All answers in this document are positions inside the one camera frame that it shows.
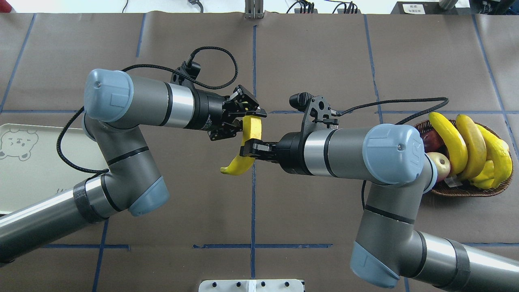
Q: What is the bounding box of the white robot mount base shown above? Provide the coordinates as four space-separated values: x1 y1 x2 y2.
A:
198 279 305 292

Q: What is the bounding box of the right black cable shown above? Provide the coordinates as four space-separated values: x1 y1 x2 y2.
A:
332 97 449 211

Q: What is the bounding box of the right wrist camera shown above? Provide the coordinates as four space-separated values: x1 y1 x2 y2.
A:
289 92 339 137

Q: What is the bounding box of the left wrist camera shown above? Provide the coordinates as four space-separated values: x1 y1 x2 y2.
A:
170 61 201 87

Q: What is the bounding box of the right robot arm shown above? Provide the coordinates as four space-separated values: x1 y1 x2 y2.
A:
240 124 519 292

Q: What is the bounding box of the yellow banana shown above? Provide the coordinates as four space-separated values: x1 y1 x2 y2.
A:
429 112 468 176
477 125 512 188
220 115 263 176
456 114 487 181

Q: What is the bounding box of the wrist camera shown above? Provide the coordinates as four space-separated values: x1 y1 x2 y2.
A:
289 92 339 137
170 61 201 87

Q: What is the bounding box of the black cable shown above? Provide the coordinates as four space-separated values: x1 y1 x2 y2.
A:
332 97 449 211
56 46 238 174

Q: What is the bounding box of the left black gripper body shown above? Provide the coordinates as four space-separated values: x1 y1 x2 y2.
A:
195 90 239 137

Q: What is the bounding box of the pale green pink apple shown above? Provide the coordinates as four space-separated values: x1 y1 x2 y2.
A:
426 152 451 182

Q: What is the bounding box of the aluminium frame post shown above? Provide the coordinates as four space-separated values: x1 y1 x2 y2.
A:
244 0 264 19

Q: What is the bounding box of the brown wicker basket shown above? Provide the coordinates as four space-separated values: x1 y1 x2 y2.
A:
414 120 514 197

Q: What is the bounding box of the white bear tray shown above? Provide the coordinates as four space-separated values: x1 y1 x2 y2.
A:
0 124 91 215

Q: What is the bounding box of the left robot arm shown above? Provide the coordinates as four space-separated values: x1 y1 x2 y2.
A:
1 69 266 266

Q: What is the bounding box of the dark red apple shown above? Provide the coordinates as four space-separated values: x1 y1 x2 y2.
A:
420 129 446 155

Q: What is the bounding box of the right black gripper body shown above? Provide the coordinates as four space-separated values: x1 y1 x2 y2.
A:
260 133 305 174

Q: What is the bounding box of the left black cable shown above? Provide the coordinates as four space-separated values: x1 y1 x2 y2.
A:
56 46 238 174

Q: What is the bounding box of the black label box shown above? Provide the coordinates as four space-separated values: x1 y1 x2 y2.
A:
390 1 473 15

